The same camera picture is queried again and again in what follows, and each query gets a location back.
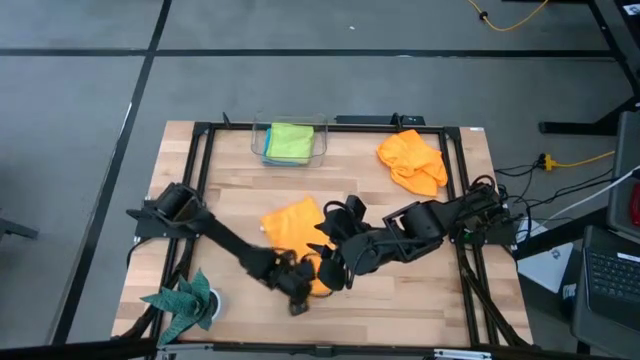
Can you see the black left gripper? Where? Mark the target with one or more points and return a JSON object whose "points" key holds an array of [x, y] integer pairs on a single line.
{"points": [[295, 280]]}

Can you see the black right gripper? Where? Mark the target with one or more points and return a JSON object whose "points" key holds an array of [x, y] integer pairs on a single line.
{"points": [[367, 252]]}

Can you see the orange microfiber towel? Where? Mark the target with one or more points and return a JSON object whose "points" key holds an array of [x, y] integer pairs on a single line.
{"points": [[412, 155], [292, 225]]}

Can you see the green microfiber towel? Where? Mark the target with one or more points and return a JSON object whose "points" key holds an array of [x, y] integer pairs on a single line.
{"points": [[290, 142]]}

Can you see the blue microfiber towel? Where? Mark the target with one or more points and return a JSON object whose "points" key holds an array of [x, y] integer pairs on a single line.
{"points": [[267, 147]]}

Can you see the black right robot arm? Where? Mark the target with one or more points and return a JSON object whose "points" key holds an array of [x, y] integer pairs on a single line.
{"points": [[425, 222]]}

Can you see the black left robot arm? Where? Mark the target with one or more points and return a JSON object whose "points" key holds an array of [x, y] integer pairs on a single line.
{"points": [[225, 240]]}

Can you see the white plant pot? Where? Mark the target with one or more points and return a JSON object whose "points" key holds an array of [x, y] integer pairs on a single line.
{"points": [[218, 302]]}

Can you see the green artificial plant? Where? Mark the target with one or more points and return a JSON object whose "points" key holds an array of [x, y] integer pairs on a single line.
{"points": [[185, 305]]}

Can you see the clear plastic bin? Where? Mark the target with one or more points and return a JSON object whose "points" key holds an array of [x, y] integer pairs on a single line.
{"points": [[256, 147]]}

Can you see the white cardboard box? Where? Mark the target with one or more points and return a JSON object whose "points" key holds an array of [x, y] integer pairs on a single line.
{"points": [[545, 267]]}

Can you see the black laptop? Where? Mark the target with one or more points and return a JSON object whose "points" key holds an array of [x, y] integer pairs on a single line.
{"points": [[612, 280]]}

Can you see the black furniture leg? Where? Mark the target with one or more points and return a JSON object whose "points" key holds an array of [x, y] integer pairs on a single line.
{"points": [[17, 229]]}

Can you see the grey equipment case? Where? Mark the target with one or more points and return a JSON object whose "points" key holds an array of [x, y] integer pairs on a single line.
{"points": [[622, 160]]}

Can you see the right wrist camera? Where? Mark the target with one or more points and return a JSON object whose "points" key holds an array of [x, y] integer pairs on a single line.
{"points": [[356, 207]]}

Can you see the black aluminium table frame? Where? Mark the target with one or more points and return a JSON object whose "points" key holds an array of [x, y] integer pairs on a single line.
{"points": [[320, 127]]}

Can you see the white metal bracket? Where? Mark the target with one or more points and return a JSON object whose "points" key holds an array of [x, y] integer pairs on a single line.
{"points": [[462, 354]]}

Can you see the black desk frame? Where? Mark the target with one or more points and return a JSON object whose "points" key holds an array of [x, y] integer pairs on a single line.
{"points": [[575, 127]]}

